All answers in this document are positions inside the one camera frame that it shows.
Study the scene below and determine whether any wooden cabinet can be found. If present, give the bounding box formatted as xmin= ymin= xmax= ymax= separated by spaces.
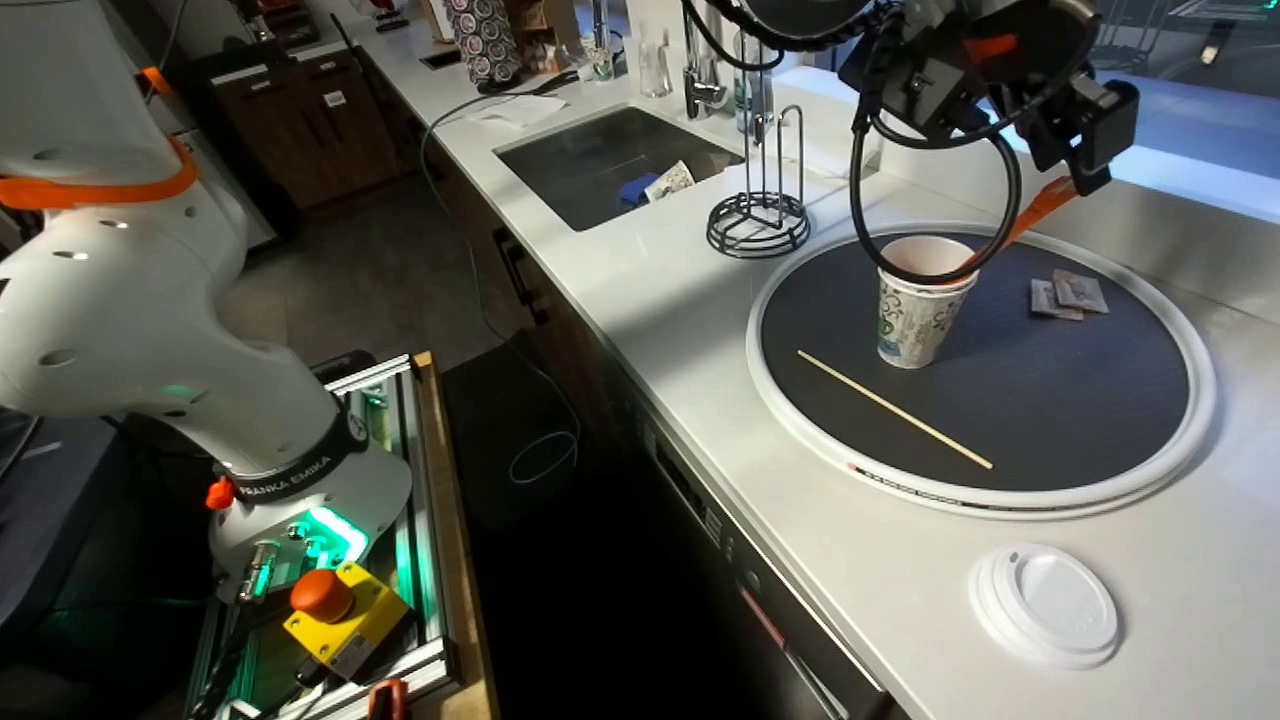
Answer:
xmin=194 ymin=45 xmax=404 ymax=211

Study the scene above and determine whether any patterned paper cup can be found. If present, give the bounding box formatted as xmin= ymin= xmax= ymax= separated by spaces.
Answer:
xmin=877 ymin=236 xmax=974 ymax=372

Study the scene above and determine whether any yellow emergency stop box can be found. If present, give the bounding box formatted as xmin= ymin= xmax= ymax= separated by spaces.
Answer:
xmin=283 ymin=563 xmax=406 ymax=675

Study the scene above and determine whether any loose wooden stirrer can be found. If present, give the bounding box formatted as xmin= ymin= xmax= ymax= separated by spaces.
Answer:
xmin=795 ymin=347 xmax=995 ymax=473

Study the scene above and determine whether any orange stirrer packet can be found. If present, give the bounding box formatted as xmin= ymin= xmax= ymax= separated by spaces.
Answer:
xmin=1008 ymin=177 xmax=1074 ymax=246

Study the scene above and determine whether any dark sugar sachet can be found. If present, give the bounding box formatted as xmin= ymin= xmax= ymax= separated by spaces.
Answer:
xmin=1028 ymin=282 xmax=1084 ymax=322
xmin=1053 ymin=268 xmax=1106 ymax=318

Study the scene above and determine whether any white plastic cup lid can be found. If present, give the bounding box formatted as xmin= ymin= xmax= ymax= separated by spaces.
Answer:
xmin=969 ymin=543 xmax=1125 ymax=674

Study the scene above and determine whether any metal tap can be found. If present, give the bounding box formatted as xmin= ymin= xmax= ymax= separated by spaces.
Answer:
xmin=685 ymin=24 xmax=776 ymax=120

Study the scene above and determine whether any dark sugar sachet back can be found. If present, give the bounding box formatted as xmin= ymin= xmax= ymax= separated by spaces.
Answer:
xmin=1053 ymin=268 xmax=1106 ymax=318

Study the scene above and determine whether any dark sugar sachet front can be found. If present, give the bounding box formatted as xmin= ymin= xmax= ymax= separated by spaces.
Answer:
xmin=1028 ymin=282 xmax=1084 ymax=322

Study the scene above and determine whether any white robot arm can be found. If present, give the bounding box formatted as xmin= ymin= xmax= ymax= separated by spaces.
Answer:
xmin=0 ymin=0 xmax=1139 ymax=567

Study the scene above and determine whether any blue cable loop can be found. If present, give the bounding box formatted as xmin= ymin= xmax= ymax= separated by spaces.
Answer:
xmin=501 ymin=430 xmax=583 ymax=494

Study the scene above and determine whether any round black white-rimmed tray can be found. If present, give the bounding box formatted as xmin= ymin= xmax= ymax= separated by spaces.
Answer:
xmin=749 ymin=236 xmax=1221 ymax=520

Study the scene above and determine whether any black recessed sink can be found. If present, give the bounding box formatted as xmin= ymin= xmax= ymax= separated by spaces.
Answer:
xmin=501 ymin=109 xmax=734 ymax=231

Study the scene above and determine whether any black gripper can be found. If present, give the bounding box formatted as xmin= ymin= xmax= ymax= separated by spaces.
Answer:
xmin=850 ymin=0 xmax=1139 ymax=197

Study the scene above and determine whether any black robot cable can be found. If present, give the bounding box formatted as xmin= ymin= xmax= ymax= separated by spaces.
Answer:
xmin=678 ymin=0 xmax=1028 ymax=287

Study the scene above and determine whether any black wire cup holder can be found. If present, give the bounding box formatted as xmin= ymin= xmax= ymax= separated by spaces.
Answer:
xmin=705 ymin=106 xmax=810 ymax=259

